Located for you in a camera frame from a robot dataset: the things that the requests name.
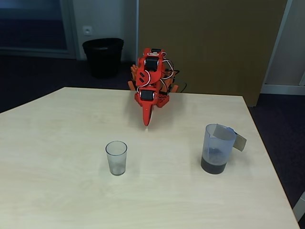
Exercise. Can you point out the glass door with grey frame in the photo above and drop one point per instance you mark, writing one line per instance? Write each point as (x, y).
(33, 23)

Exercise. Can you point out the orange table clamp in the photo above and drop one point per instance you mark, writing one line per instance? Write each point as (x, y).
(172, 86)
(134, 76)

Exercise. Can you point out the white wall socket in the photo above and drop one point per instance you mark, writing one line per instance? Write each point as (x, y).
(87, 30)

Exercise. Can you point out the black waste bin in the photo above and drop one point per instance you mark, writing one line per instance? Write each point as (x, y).
(103, 57)

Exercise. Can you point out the clear plastic cup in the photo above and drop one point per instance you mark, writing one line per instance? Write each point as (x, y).
(116, 157)

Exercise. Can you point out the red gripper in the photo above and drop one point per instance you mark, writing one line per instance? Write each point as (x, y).
(147, 95)

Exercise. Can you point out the white furniture edge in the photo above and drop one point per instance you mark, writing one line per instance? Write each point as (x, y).
(300, 207)

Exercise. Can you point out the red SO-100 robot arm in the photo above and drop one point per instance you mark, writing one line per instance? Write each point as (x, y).
(152, 76)

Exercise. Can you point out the brown cork pin board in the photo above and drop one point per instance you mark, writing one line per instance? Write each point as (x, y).
(214, 43)

